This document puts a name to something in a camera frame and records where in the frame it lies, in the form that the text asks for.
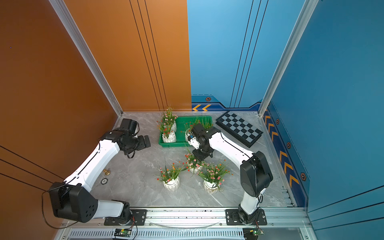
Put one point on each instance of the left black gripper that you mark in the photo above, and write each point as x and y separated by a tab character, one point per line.
143	144

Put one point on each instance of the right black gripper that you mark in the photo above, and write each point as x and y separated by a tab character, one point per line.
199	156

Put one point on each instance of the red flower pot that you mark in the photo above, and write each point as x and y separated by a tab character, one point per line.
189	126
168	132
192	164

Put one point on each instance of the orange flower pot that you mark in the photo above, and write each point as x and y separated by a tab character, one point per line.
206	122
169	176

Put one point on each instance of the pink flower pot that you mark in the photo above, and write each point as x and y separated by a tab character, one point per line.
167	123
213	176

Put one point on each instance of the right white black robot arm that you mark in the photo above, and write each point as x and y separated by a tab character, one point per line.
255	172

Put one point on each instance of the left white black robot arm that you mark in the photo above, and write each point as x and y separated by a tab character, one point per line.
72	199

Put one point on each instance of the green plastic storage tray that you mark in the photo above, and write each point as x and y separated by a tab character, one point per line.
180	133

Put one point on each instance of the small brass fitting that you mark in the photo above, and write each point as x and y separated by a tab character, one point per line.
106	172

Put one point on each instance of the black white chessboard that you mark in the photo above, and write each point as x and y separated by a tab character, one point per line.
239	128

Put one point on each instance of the left green circuit board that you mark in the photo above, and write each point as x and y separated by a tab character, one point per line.
122	233

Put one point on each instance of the green circuit board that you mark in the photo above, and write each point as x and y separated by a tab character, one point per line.
122	233
252	234

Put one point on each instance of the right green circuit board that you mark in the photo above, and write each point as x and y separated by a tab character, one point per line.
252	234

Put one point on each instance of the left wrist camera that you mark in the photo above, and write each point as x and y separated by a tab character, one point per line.
131	127

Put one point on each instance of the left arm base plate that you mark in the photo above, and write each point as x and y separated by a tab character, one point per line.
135	217

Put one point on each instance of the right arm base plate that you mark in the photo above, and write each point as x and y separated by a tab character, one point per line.
239	217

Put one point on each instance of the aluminium front rail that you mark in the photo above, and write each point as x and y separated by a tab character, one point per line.
204	217

